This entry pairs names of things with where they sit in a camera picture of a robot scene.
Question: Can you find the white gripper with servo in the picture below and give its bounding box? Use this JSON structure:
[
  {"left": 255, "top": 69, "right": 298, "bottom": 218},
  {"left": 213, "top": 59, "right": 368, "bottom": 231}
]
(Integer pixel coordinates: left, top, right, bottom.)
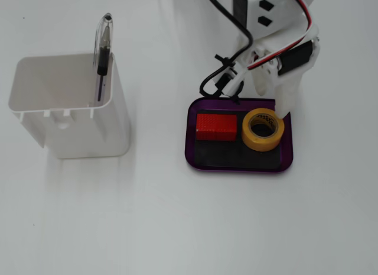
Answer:
[{"left": 236, "top": 25, "right": 322, "bottom": 119}]

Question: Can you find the yellow tape roll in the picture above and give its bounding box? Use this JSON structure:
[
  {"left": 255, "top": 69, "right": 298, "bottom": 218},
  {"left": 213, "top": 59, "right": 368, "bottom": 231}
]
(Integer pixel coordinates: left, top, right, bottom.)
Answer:
[{"left": 241, "top": 108, "right": 286, "bottom": 151}]

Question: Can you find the red textured block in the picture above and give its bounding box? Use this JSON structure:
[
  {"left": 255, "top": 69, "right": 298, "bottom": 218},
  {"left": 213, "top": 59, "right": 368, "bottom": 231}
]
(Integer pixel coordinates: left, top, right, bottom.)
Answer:
[{"left": 195, "top": 114, "right": 238, "bottom": 142}]

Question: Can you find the black tray mat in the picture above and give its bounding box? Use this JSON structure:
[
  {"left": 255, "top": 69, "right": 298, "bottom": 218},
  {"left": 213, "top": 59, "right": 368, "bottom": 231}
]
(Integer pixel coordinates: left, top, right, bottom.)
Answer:
[{"left": 193, "top": 109, "right": 281, "bottom": 170}]

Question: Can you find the purple metal tray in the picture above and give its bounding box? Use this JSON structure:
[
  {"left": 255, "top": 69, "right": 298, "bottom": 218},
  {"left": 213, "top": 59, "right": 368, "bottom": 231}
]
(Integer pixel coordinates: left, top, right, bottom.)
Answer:
[{"left": 184, "top": 97, "right": 295, "bottom": 176}]

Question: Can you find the clear black ballpoint pen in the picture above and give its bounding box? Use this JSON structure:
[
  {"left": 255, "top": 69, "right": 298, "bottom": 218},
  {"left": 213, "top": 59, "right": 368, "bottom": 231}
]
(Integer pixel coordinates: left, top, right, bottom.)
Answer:
[{"left": 93, "top": 12, "right": 115, "bottom": 103}]

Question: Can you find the white plastic pen holder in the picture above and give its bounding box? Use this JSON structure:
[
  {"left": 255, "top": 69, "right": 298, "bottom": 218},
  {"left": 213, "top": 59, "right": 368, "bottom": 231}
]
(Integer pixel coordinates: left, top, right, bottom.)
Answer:
[{"left": 7, "top": 52, "right": 131, "bottom": 160}]

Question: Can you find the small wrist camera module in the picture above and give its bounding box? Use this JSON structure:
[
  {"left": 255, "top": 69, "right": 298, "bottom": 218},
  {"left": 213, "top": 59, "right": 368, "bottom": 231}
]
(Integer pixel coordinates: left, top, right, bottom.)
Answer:
[{"left": 214, "top": 67, "right": 246, "bottom": 106}]

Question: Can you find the black cable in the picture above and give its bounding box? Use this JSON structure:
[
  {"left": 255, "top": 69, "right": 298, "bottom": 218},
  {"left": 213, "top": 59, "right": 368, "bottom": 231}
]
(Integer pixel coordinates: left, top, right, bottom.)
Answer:
[{"left": 199, "top": 0, "right": 254, "bottom": 98}]

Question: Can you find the red white black servo wire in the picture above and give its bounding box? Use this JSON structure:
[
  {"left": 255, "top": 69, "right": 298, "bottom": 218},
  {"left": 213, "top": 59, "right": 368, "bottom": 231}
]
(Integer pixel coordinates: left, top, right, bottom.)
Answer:
[{"left": 247, "top": 0, "right": 314, "bottom": 71}]

